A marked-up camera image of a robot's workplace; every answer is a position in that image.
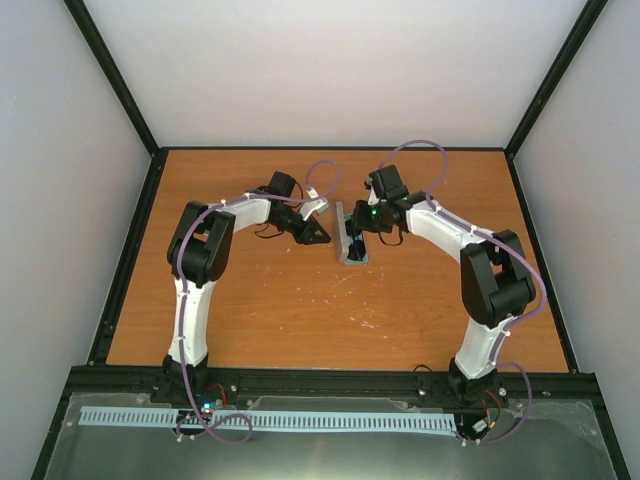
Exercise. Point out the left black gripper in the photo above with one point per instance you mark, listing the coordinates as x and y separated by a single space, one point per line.
304 236

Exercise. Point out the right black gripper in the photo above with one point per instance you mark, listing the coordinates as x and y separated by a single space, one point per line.
359 222

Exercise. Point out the grey glasses case green lining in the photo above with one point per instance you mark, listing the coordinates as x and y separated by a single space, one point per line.
341 237

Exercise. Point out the black sunglasses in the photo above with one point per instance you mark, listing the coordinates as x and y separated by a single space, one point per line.
356 248

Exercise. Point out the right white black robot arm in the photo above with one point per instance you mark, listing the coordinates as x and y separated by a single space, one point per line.
497 282

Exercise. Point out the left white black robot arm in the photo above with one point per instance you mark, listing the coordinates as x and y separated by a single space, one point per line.
199 253

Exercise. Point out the left controller board with leds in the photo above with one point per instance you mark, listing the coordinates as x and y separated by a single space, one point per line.
211 398

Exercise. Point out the clear acrylic cover plate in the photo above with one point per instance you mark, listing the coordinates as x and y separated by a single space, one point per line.
540 440

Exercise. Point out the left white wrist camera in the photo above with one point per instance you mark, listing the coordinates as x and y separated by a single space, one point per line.
315 204

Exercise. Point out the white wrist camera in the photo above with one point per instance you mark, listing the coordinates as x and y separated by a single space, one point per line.
315 204
373 198

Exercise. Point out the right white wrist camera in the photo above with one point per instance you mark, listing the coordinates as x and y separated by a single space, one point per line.
373 198

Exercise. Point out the left black frame post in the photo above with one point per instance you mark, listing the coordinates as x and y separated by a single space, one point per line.
98 47

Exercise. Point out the black frame post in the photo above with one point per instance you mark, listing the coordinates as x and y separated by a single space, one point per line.
570 47
98 47

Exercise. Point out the right controller board with wires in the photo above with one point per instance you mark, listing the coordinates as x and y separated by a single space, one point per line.
492 409

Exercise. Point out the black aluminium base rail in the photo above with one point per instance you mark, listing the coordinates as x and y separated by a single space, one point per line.
418 388

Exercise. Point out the light blue slotted cable duct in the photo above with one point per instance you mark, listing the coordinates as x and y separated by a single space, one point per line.
277 421

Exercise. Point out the right black frame post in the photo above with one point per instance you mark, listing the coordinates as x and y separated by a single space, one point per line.
570 47

